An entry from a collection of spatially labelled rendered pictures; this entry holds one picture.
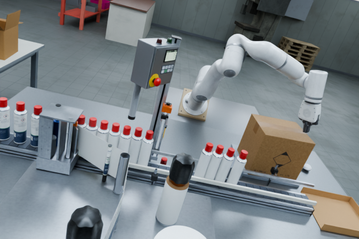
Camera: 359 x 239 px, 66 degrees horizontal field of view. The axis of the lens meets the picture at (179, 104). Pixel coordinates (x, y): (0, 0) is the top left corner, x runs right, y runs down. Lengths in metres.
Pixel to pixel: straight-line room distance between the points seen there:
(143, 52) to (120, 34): 5.62
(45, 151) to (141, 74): 0.50
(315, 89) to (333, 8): 9.53
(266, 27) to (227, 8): 1.59
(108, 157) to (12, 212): 0.37
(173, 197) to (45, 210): 0.46
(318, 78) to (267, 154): 0.47
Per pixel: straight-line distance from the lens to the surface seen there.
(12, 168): 1.43
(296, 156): 1.69
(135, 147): 1.31
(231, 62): 1.37
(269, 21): 9.09
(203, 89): 1.66
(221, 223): 1.34
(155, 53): 1.13
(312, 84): 1.55
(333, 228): 1.64
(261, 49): 1.33
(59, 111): 1.22
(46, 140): 1.24
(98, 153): 1.26
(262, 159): 1.62
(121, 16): 6.69
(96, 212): 0.77
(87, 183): 1.27
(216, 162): 1.35
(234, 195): 1.45
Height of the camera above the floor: 1.75
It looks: 24 degrees down
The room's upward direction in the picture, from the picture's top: 16 degrees clockwise
